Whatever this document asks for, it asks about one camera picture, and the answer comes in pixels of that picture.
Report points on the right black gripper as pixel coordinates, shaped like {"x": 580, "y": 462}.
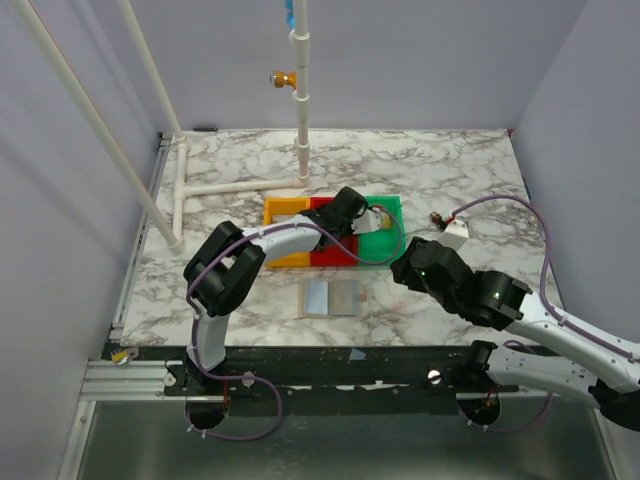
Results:
{"x": 406, "y": 267}

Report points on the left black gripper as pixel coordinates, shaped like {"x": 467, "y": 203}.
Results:
{"x": 348, "y": 230}

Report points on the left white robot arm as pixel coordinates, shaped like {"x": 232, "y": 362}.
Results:
{"x": 222, "y": 272}

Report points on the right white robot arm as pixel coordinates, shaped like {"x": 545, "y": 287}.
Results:
{"x": 586, "y": 363}

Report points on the gold card in green bin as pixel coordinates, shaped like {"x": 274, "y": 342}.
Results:
{"x": 386, "y": 222}

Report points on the red plastic bin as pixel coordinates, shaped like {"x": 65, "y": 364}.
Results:
{"x": 333, "y": 256}

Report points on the green plastic bin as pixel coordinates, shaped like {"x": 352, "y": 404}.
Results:
{"x": 379, "y": 245}

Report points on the brown brass faucet valve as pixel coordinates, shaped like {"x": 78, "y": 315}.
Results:
{"x": 438, "y": 221}

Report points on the yellow plastic bin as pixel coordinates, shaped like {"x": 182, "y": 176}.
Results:
{"x": 277, "y": 210}

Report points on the orange nozzle on pipe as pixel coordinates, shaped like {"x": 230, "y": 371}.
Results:
{"x": 281, "y": 79}

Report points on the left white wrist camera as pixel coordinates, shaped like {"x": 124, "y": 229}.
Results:
{"x": 368, "y": 222}

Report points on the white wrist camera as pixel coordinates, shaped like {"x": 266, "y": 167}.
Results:
{"x": 368, "y": 222}
{"x": 455, "y": 235}

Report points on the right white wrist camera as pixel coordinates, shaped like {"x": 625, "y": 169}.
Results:
{"x": 455, "y": 235}

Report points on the black mounting rail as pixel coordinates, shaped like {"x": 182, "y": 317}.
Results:
{"x": 331, "y": 381}

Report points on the white PVC pipe frame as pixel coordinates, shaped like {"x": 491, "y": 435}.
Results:
{"x": 172, "y": 233}

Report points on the aluminium extrusion frame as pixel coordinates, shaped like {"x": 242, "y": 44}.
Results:
{"x": 134, "y": 381}

